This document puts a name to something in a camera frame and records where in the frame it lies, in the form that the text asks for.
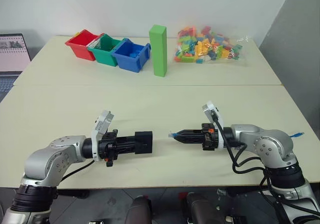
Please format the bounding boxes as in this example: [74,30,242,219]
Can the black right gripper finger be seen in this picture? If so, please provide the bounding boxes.
[175,136,203,146]
[174,128,203,138]

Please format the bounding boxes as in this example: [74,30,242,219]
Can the tall green block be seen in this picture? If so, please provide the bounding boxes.
[148,24,168,78]

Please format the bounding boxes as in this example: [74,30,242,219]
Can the open laptop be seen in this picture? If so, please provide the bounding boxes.
[0,33,32,103]

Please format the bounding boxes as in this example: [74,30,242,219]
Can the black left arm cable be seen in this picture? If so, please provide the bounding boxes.
[58,158,96,183]

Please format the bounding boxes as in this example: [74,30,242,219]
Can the blue plastic bin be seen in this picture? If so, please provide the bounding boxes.
[111,38,152,73]

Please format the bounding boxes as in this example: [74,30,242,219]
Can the red plastic bin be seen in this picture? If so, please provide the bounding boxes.
[64,29,105,62]

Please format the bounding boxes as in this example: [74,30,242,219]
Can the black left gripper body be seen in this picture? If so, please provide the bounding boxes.
[98,129,119,168]

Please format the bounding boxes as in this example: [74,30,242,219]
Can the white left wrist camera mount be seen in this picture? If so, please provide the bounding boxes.
[90,110,116,162]

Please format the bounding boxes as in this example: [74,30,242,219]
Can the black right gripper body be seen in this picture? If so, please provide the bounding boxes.
[201,123,221,152]

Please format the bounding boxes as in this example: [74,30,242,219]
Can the bag of colourful bricks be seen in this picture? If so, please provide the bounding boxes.
[172,25,251,66]

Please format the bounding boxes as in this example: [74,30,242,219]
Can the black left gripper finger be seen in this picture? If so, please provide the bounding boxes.
[116,135,137,145]
[116,144,137,155]

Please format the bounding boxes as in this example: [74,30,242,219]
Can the green plastic bin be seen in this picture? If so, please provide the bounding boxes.
[87,34,125,67]

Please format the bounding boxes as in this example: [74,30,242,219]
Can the dark rounded shape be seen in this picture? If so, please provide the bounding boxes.
[125,195,154,224]
[183,192,226,224]

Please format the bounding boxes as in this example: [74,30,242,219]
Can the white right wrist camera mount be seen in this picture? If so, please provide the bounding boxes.
[201,101,227,150]

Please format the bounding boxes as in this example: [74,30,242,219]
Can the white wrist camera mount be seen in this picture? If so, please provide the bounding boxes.
[201,101,227,150]
[90,110,116,162]

